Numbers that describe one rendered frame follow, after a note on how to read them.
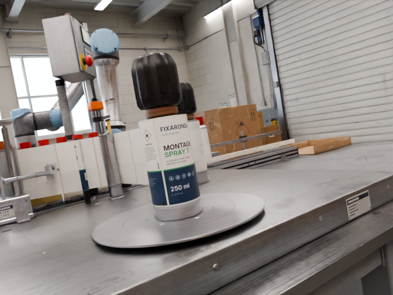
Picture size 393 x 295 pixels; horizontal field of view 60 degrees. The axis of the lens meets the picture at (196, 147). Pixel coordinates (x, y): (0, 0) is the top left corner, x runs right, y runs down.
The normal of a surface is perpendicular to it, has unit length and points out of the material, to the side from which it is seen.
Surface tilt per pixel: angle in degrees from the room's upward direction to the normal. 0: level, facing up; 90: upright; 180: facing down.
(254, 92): 90
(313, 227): 90
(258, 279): 0
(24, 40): 90
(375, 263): 90
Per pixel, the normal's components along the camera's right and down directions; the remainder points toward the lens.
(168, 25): 0.59, -0.06
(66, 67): -0.01, 0.06
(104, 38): 0.29, -0.16
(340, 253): -0.17, -0.98
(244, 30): -0.79, 0.17
